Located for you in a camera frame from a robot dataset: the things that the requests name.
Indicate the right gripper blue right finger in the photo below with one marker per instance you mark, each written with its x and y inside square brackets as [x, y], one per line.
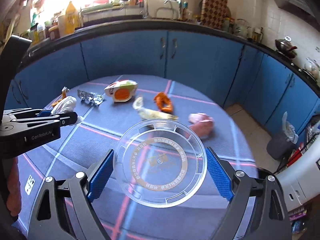
[221, 172]

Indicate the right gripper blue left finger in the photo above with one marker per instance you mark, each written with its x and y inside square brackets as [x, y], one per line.
[98, 175]

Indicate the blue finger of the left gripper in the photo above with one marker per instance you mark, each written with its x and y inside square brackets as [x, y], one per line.
[67, 119]
[45, 113]

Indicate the white tissue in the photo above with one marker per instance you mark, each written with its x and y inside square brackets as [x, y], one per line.
[68, 104]

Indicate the yellow pouch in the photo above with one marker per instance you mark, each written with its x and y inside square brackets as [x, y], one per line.
[63, 95]

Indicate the orange green white carton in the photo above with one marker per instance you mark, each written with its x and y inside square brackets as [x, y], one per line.
[121, 91]

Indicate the pink wrapper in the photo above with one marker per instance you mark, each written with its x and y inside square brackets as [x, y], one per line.
[201, 124]

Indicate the clear round plastic lid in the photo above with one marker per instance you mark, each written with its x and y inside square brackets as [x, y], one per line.
[159, 163]

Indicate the white gold snack wrapper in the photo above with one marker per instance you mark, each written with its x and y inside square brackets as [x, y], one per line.
[147, 114]

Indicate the orange wrapper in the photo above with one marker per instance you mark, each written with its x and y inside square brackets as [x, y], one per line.
[163, 103]

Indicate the black round trash bin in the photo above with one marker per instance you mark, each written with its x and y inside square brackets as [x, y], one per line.
[264, 173]

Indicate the person's left hand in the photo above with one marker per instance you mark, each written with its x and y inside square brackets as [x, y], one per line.
[14, 200]

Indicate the blue plaid tablecloth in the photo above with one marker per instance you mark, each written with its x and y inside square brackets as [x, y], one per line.
[126, 209]

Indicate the white calibration tag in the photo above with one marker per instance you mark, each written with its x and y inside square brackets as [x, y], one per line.
[29, 185]

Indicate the grey bin with plastic bag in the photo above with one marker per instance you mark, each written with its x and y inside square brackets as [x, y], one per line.
[284, 141]

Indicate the dark red sauce jar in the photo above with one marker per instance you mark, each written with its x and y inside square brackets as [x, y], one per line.
[54, 32]

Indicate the white tall appliance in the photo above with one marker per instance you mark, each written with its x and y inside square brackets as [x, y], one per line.
[300, 182]

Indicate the white pot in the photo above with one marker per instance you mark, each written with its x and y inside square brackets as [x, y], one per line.
[312, 67]

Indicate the black wok with lid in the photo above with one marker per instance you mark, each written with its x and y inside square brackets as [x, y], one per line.
[285, 46]

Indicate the green kettle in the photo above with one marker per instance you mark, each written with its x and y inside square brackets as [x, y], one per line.
[241, 28]

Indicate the checkered cutting board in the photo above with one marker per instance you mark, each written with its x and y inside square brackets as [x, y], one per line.
[213, 13]

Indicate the steel range hood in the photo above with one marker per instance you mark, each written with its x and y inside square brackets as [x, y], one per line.
[296, 7]

